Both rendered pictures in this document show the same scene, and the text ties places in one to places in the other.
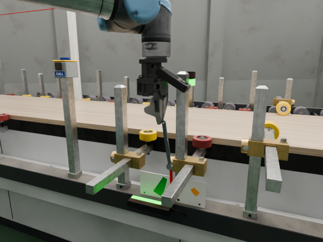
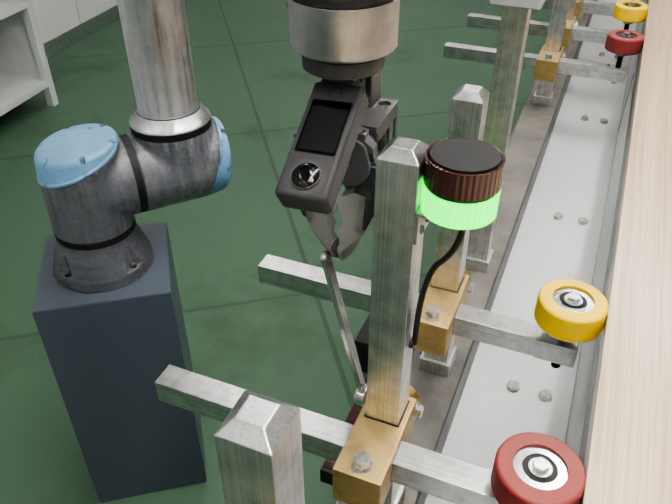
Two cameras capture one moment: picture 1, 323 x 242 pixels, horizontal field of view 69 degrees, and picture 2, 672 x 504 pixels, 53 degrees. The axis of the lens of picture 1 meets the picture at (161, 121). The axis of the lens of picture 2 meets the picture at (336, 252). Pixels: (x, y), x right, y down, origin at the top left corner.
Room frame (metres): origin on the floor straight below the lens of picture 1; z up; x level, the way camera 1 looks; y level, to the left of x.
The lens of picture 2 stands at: (0.76, -0.54, 1.42)
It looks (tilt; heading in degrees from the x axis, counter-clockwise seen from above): 37 degrees down; 90
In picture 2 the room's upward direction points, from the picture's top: straight up
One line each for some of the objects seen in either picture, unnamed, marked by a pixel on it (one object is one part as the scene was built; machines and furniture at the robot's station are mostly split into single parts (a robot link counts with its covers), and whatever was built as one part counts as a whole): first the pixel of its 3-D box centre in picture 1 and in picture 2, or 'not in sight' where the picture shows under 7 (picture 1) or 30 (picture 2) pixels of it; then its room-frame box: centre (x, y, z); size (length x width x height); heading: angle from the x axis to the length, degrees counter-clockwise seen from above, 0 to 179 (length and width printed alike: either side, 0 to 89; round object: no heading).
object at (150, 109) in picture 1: (152, 111); (330, 207); (0.75, 0.03, 1.05); 0.06 x 0.03 x 0.09; 68
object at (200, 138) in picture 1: (201, 149); (530, 500); (0.94, -0.17, 0.85); 0.08 x 0.08 x 0.11
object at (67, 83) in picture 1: (70, 129); (495, 148); (1.01, 0.40, 0.93); 0.05 x 0.05 x 0.45; 68
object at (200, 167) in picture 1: (187, 164); (381, 441); (0.81, -0.09, 0.85); 0.14 x 0.06 x 0.05; 68
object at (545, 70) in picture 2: not in sight; (549, 61); (1.28, 1.06, 0.81); 0.14 x 0.06 x 0.05; 68
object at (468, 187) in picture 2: (186, 74); (463, 168); (0.86, -0.09, 1.17); 0.06 x 0.06 x 0.02
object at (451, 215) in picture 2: (186, 81); (460, 196); (0.86, -0.09, 1.14); 0.06 x 0.06 x 0.02
